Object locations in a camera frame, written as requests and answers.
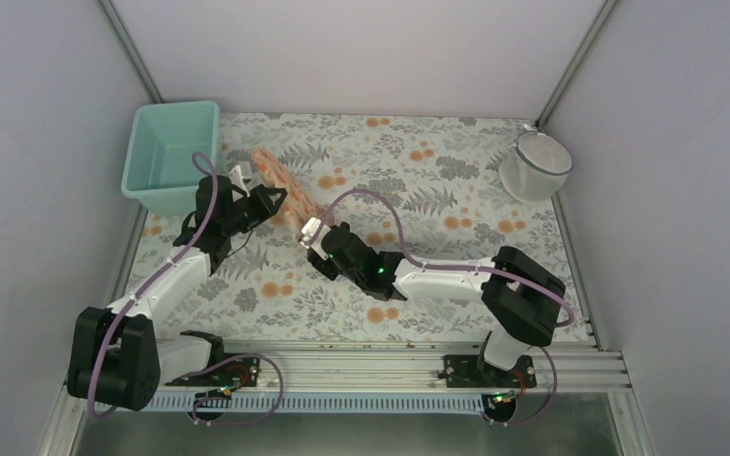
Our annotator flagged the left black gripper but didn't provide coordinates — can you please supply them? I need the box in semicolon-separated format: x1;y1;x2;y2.
222;184;286;236

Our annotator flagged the orange floral mesh laundry bag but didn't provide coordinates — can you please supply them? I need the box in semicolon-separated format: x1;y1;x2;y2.
251;147;322;238

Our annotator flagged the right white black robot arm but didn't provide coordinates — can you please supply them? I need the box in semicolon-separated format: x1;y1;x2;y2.
299;218;566;387

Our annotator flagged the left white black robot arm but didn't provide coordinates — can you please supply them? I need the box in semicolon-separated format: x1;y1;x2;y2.
66;176;288;411

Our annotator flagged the white mesh laundry basket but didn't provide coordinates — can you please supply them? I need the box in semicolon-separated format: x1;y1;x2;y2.
498;124;573;203

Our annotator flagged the floral patterned table mat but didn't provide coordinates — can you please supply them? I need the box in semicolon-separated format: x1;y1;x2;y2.
158;113;578;344

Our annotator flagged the teal plastic bin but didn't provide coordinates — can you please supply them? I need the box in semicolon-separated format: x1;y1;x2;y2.
121;101;220;217

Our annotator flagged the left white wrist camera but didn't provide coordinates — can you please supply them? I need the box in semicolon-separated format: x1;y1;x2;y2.
229;161;261;195

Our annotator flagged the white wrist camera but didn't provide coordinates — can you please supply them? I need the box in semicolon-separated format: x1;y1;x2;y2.
229;161;261;195
299;218;330;260

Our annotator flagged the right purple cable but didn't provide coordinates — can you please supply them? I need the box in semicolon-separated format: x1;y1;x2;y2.
306;188;577;429

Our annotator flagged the purple cable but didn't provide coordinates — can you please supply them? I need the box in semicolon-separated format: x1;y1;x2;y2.
86;151;285;429
306;188;577;429

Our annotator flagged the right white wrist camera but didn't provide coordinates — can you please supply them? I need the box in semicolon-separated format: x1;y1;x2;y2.
299;218;330;260

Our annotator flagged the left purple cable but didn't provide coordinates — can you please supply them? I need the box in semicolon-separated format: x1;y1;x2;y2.
86;151;285;429

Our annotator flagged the aluminium mounting rail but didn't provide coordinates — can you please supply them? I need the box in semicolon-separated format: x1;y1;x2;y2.
66;341;632;396

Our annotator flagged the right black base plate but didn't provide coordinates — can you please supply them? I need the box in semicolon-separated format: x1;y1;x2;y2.
437;354;537;389

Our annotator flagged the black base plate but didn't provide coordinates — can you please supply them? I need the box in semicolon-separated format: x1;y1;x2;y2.
166;358;260;390
437;354;537;389

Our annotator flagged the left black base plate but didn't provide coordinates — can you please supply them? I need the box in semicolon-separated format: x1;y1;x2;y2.
166;358;260;390

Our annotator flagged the white slotted cable duct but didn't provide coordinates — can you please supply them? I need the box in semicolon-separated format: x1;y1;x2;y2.
150;392;489;415

